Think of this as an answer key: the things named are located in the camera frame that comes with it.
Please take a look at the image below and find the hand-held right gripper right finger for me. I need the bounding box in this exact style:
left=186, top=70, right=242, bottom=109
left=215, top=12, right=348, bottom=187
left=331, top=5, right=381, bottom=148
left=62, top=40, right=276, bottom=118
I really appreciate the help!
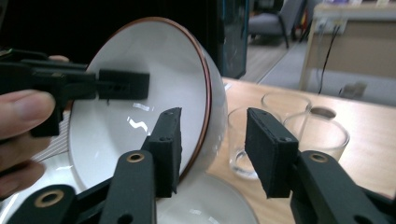
left=245, top=106, right=300, bottom=199

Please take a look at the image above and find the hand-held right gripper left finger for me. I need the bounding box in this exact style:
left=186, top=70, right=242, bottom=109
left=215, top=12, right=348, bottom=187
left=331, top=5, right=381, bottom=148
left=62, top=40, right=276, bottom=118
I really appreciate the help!
left=141, top=106, right=183, bottom=199

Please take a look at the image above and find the white bowl with brown rim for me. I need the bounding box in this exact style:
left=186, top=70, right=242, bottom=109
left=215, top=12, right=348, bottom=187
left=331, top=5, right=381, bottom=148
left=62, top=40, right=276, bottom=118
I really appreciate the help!
left=67, top=16, right=228, bottom=190

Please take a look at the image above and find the clear drinking glass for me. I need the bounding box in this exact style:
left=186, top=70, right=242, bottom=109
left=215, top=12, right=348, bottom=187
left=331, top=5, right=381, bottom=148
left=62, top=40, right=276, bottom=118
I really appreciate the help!
left=283, top=113, right=351, bottom=162
left=261, top=91, right=312, bottom=125
left=227, top=106, right=283, bottom=181

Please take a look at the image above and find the grey striped placemat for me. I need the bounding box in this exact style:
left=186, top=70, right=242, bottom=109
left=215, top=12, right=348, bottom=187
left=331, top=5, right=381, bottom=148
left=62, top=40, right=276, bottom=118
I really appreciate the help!
left=31, top=110, right=74, bottom=162

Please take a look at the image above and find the white plate with dark rim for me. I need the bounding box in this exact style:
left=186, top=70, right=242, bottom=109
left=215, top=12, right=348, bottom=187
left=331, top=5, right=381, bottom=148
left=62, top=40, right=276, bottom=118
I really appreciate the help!
left=0, top=152, right=260, bottom=224

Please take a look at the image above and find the small grey object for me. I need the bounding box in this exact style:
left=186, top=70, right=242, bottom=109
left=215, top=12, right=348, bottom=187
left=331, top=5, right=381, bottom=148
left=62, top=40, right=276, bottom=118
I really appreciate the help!
left=339, top=81, right=368, bottom=100

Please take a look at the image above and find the grey chair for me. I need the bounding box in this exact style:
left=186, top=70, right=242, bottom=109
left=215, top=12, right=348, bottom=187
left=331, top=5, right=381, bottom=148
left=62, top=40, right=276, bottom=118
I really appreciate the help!
left=247, top=0, right=307, bottom=49

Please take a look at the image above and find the white power strip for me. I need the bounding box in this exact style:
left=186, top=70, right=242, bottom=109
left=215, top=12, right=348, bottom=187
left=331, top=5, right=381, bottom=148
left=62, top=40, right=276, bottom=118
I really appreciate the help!
left=316, top=17, right=348, bottom=35

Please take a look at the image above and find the black desk cable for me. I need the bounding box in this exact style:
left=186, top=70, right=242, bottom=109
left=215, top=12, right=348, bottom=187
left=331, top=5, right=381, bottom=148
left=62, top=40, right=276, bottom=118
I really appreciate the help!
left=317, top=24, right=342, bottom=95

